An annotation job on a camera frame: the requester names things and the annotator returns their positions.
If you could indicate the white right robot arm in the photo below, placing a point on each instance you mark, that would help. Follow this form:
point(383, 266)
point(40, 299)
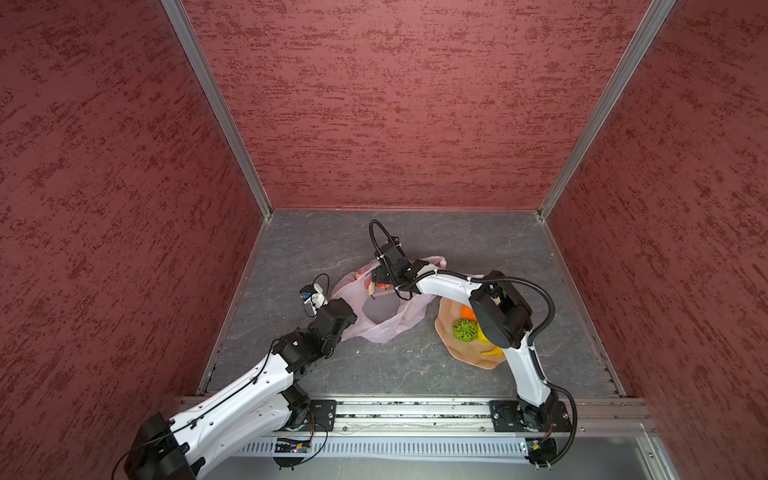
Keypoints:
point(503, 314)

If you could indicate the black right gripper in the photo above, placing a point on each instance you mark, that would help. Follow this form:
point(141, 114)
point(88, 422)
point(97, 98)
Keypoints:
point(379, 274)

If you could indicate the pink plastic bag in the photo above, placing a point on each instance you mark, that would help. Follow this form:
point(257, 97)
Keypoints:
point(381, 314)

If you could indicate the orange fake tangerine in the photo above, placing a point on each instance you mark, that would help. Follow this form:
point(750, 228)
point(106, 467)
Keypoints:
point(467, 313)

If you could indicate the left aluminium corner post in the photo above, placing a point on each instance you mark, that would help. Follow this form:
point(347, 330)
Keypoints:
point(193, 50)

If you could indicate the aluminium corner post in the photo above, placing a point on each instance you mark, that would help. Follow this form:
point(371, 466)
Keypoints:
point(646, 31)
point(193, 50)

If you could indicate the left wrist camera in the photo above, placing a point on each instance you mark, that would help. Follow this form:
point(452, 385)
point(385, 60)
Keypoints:
point(313, 298)

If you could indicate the pink wavy bowl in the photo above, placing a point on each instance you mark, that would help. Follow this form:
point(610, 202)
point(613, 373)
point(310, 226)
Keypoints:
point(449, 312)

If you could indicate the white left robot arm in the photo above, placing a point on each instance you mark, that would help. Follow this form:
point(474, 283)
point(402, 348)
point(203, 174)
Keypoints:
point(267, 398)

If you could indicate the yellow fake lemon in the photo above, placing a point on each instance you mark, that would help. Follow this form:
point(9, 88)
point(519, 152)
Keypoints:
point(481, 337)

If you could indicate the yellow fake banana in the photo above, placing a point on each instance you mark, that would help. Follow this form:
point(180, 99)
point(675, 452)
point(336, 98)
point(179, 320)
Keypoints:
point(492, 354)

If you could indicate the right aluminium corner post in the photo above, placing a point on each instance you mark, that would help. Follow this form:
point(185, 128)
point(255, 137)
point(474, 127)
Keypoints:
point(646, 31)

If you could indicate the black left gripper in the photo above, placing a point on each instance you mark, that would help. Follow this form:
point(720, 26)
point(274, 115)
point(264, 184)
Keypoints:
point(352, 319)

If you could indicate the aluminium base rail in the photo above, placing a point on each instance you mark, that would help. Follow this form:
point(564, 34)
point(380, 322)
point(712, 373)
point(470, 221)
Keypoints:
point(476, 429)

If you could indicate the green fake fruit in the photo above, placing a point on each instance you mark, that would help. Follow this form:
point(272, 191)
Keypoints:
point(465, 330)

